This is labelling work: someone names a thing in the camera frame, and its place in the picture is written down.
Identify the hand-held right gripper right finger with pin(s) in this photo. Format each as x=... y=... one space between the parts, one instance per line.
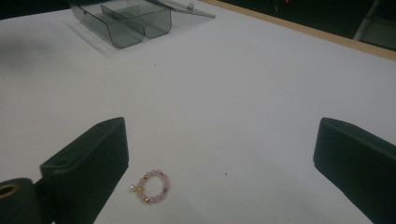
x=358 y=161

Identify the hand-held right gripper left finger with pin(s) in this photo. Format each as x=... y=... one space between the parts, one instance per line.
x=90 y=161

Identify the grey transparent plastic box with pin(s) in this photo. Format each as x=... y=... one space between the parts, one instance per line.
x=124 y=21

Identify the metal stand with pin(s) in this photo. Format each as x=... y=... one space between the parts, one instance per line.
x=373 y=25

